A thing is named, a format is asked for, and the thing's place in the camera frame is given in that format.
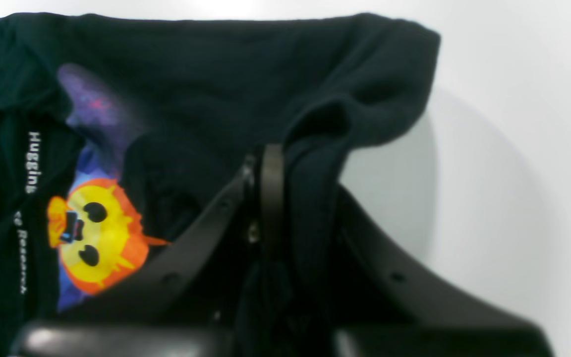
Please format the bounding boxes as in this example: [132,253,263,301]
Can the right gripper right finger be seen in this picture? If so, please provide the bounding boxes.
[330,187,554,357]

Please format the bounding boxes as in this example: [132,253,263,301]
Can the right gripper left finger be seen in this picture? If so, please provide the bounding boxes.
[11,144,285,357]

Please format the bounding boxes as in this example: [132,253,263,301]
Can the black printed T-shirt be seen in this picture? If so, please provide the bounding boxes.
[0,13,441,357]

